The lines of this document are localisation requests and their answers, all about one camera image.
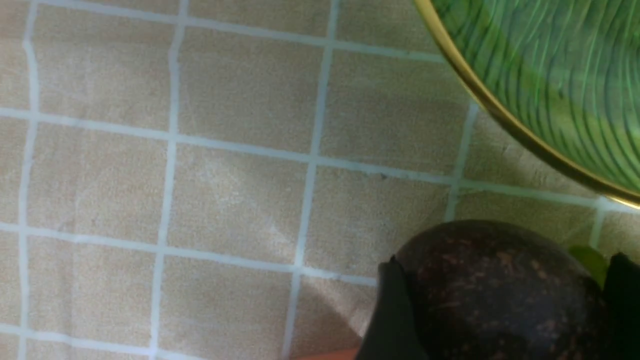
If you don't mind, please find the beige grid tablecloth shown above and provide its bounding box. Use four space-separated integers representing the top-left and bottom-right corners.
0 0 639 360

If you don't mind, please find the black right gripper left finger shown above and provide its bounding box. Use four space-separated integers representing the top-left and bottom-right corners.
355 256 428 360

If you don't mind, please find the dark purple mangosteen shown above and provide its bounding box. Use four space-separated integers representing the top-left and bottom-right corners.
394 219 622 360

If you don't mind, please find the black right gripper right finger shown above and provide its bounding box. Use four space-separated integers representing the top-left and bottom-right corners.
603 252 640 360

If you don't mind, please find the green glass leaf plate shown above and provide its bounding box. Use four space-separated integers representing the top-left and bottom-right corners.
415 0 640 208

